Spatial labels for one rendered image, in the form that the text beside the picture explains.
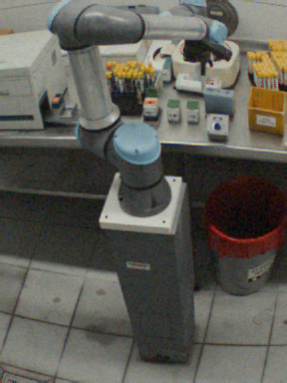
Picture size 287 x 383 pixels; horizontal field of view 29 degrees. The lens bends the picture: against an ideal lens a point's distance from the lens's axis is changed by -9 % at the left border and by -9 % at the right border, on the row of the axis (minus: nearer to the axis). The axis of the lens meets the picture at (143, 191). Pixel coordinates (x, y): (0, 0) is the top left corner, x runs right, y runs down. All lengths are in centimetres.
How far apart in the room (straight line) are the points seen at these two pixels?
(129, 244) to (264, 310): 97
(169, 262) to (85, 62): 66
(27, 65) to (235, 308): 137
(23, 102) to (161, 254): 72
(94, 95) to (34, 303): 136
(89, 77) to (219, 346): 135
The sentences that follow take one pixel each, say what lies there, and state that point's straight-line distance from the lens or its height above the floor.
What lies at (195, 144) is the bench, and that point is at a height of 87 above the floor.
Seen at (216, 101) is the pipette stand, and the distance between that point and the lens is 195.
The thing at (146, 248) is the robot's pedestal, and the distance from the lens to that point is 171.
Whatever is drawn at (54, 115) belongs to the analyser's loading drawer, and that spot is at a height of 91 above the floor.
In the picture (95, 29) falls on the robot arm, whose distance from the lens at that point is 131.
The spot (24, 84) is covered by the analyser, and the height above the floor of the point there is 109.
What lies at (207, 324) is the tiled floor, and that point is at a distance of 246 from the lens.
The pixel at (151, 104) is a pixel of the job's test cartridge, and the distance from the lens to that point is 194.
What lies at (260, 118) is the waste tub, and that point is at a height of 94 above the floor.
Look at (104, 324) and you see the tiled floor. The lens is 252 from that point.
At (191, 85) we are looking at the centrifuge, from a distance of 209.
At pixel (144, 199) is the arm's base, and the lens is 161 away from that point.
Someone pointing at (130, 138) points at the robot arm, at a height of 113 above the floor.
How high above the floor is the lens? 211
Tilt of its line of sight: 45 degrees down
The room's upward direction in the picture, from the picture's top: 9 degrees counter-clockwise
